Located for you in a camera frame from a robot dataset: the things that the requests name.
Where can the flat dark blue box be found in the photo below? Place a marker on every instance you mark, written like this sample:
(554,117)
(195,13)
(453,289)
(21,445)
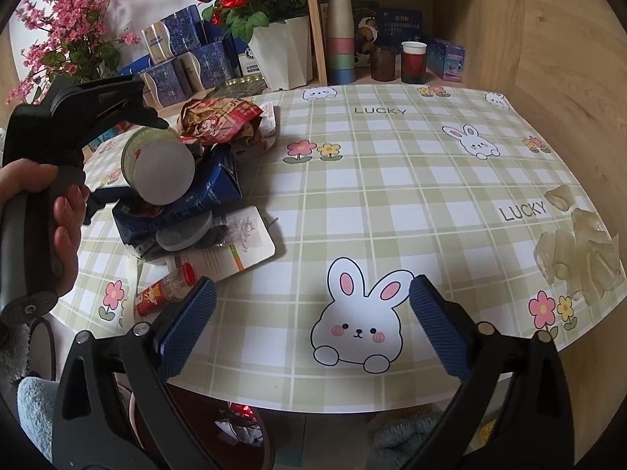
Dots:
(134,66)

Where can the small blue purple box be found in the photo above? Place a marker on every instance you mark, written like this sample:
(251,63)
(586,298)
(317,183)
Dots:
(448,61)

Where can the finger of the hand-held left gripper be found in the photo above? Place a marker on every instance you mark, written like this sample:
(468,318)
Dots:
(103,201)
(127,103)

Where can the stack of coloured paper cups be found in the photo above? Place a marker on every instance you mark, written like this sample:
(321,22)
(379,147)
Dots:
(340,44)

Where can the pink artificial blossom plant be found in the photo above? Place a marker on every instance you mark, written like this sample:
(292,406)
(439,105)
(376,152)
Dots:
(73,10)

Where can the plain dark blue box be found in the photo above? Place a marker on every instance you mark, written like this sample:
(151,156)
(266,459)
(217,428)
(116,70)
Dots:
(214,24)

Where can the white wall socket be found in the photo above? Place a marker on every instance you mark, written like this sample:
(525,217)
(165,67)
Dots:
(128,27)

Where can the person's left hand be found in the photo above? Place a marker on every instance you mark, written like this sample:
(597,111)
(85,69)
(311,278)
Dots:
(66,225)

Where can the small red bottle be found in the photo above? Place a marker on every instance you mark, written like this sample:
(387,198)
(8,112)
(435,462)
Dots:
(156,296)

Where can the blue white emblem box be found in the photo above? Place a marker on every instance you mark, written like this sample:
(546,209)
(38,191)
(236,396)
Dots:
(251,66)

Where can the white paper booklet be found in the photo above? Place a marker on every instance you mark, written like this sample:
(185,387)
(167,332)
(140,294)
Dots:
(250,245)

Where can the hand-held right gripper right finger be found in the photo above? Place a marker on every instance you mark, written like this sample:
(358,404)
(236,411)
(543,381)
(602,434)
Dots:
(438,325)

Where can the white flower printed pouch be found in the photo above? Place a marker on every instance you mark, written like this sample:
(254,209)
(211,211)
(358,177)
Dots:
(268,125)

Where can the brown round trash bin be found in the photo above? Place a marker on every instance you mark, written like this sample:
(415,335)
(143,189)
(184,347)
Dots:
(205,404)

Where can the blue and gold gift box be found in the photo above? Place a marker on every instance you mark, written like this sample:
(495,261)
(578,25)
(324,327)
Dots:
(174,34)
(205,66)
(166,81)

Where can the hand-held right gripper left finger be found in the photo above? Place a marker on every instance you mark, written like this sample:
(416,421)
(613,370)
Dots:
(188,325)

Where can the crumpled dark blue carton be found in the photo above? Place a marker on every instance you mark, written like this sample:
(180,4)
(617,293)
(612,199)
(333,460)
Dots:
(215,191)

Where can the round green plastic cup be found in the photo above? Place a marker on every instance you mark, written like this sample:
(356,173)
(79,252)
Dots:
(161,171)

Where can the dark blue printed packet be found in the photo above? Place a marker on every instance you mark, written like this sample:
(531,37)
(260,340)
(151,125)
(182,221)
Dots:
(401,22)

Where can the red rose plant white pot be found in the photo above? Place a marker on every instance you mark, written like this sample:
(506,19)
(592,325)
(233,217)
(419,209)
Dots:
(279,54)

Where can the red brown snack wrapper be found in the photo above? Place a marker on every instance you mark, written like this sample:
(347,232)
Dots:
(220,117)

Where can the brown cup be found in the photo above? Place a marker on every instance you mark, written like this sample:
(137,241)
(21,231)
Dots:
(383,63)

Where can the red paper cup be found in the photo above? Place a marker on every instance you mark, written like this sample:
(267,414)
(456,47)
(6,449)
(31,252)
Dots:
(414,66)

